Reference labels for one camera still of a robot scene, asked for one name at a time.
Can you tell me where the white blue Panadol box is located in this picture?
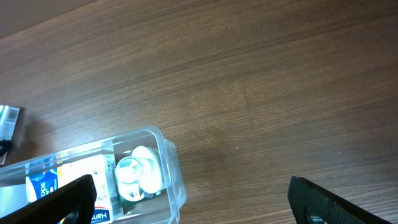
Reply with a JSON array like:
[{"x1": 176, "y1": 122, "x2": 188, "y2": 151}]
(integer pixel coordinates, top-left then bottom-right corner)
[{"x1": 0, "y1": 105, "x2": 21, "y2": 165}]

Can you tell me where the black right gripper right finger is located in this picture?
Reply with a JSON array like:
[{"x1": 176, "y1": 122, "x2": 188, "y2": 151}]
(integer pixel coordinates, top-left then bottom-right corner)
[{"x1": 287, "y1": 176, "x2": 389, "y2": 224}]

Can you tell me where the green square small box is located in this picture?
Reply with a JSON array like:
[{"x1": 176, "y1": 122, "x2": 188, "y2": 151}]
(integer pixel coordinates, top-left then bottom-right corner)
[{"x1": 118, "y1": 183, "x2": 162, "y2": 208}]

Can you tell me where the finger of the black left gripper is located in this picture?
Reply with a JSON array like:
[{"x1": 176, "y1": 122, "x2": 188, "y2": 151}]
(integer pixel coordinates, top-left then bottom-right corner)
[{"x1": 0, "y1": 140, "x2": 13, "y2": 157}]

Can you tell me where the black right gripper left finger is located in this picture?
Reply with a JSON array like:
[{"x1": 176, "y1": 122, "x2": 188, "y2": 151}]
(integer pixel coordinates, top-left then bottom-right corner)
[{"x1": 1, "y1": 174, "x2": 96, "y2": 224}]

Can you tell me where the white bottle clear cap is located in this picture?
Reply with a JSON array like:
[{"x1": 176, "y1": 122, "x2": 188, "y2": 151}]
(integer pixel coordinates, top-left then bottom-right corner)
[{"x1": 116, "y1": 146, "x2": 165, "y2": 194}]

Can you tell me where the blue yellow VapoDrops box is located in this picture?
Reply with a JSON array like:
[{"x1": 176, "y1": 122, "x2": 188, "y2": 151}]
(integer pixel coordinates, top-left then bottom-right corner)
[{"x1": 25, "y1": 158, "x2": 58, "y2": 203}]

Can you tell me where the clear plastic container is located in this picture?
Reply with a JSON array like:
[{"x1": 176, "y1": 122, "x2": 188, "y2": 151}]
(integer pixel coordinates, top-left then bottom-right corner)
[{"x1": 1, "y1": 126, "x2": 186, "y2": 223}]

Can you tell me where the white Hansaplast box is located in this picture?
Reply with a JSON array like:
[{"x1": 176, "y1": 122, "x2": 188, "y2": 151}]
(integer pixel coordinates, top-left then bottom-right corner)
[{"x1": 57, "y1": 154, "x2": 124, "y2": 223}]

